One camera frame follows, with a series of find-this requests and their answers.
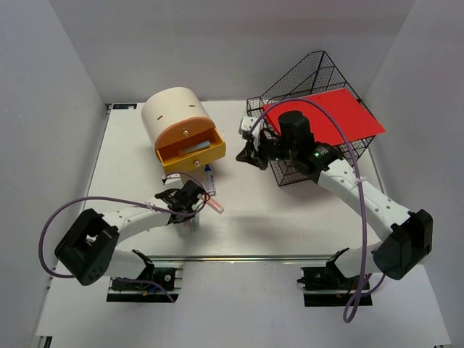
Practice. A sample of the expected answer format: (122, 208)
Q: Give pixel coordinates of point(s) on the aluminium table edge rail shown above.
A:
(299, 258)

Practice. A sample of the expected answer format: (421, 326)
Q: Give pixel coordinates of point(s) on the green highlighter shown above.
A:
(195, 223)

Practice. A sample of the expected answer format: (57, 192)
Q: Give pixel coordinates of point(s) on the red folder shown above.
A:
(355, 121)

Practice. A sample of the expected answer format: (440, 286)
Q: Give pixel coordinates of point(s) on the clear blue-capped spray bottle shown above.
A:
(210, 181)

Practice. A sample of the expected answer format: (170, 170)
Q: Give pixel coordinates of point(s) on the round cream drawer organizer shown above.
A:
(175, 119)

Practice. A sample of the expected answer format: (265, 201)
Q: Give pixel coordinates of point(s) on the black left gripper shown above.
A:
(191, 216)

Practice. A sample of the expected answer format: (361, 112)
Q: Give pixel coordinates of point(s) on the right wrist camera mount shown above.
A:
(249, 125)

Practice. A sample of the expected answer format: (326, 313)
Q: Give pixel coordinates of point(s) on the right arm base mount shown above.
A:
(322, 289)

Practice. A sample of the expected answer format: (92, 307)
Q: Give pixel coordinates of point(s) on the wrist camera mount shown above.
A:
(170, 177)
(249, 125)

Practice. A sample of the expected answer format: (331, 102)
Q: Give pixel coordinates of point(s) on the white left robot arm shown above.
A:
(89, 248)

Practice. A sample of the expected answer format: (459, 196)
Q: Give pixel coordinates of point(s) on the orange highlighter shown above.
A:
(215, 205)

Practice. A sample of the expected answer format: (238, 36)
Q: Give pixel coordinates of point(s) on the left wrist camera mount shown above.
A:
(170, 177)

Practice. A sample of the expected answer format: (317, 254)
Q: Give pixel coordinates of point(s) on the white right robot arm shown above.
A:
(405, 236)

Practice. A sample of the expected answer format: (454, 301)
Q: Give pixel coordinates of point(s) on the black wire mesh rack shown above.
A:
(314, 74)

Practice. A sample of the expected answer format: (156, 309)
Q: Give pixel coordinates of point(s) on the blue highlighter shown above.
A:
(195, 148)

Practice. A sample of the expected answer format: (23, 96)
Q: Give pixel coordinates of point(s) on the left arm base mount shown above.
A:
(163, 286)

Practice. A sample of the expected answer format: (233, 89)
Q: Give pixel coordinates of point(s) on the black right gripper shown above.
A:
(249, 154)

